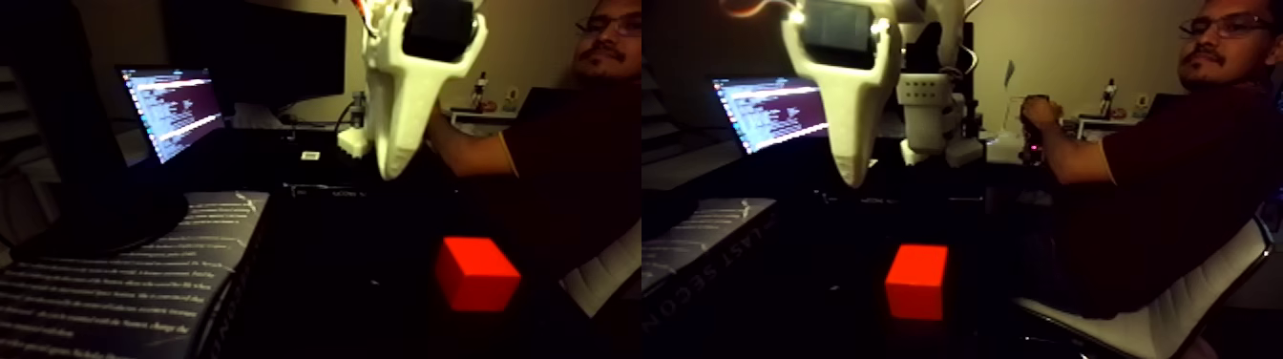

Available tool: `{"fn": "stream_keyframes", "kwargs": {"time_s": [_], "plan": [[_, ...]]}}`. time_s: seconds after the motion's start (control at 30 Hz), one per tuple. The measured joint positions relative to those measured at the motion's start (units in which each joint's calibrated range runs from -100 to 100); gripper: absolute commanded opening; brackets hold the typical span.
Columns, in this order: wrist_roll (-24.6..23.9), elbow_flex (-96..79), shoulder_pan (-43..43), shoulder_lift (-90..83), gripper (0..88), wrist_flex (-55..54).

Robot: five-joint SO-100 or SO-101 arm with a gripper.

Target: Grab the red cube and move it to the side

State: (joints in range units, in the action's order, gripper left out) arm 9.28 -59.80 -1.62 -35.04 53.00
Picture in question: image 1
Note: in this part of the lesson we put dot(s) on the red cube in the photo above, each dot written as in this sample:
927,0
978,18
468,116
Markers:
476,276

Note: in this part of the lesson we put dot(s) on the dark leader arm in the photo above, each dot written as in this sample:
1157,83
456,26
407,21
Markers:
1032,145

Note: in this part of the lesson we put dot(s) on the person's left hand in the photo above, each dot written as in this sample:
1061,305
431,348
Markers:
1040,112

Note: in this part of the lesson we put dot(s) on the small white tag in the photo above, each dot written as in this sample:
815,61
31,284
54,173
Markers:
311,154

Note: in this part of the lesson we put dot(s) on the black computer monitor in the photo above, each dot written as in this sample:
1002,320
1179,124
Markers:
261,50

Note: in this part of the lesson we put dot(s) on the open laptop lit screen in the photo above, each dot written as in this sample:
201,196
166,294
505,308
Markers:
175,110

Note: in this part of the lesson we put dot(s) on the large black stand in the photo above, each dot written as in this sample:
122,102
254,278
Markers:
60,150

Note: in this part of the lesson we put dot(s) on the black book white lettering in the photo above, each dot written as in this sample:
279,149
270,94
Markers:
100,301

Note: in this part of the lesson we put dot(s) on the small figurine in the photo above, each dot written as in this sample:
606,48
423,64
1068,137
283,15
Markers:
1109,98

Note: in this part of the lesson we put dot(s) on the person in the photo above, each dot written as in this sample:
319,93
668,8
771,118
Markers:
1203,170

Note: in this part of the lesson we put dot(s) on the white office chair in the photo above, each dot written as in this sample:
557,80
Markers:
1183,321

